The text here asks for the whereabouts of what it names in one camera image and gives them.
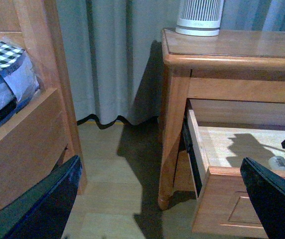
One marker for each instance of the wooden nightstand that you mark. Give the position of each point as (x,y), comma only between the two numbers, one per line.
(234,65)

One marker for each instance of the white cylindrical air purifier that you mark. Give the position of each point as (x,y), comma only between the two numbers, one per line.
(199,17)

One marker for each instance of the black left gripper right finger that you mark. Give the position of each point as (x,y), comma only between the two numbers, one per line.
(266,191)

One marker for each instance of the white medicine bottle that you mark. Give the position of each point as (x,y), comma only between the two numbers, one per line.
(277,163)

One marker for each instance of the grey curtain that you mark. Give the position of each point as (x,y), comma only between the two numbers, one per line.
(114,58)

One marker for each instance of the wooden bed frame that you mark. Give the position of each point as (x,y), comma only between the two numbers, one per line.
(44,133)

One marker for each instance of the wooden drawer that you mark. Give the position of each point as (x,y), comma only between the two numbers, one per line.
(218,136)

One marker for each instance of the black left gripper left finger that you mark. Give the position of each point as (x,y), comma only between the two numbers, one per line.
(42,211)

